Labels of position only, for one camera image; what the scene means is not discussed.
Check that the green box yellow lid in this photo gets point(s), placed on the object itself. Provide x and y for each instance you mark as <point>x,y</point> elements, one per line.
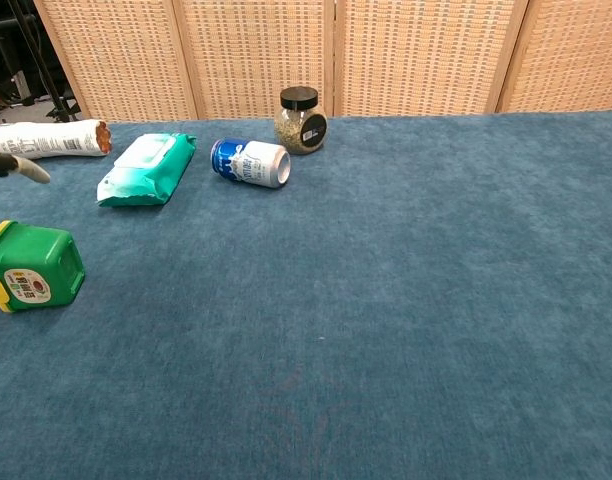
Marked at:
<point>41,260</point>

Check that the blue tablecloth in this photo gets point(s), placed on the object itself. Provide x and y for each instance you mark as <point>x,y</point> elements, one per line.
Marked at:
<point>336,300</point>

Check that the blue and white drink can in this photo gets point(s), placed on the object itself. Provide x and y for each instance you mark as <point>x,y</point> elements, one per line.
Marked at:
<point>251,164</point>

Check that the glass spice jar, black lid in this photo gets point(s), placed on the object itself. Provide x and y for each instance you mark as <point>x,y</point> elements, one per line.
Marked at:
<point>292,129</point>

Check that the green wet wipes pack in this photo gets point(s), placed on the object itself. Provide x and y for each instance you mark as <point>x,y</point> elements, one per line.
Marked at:
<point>151,167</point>

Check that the woven wicker screen panel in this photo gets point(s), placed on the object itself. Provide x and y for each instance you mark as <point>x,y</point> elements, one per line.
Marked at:
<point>421,55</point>
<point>256,55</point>
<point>571,55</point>
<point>126,55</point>

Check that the white bottle with orange cap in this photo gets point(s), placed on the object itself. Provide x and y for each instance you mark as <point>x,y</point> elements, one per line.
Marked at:
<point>51,138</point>

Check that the black tripod stand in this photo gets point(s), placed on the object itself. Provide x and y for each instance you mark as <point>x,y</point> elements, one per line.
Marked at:
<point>62,112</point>

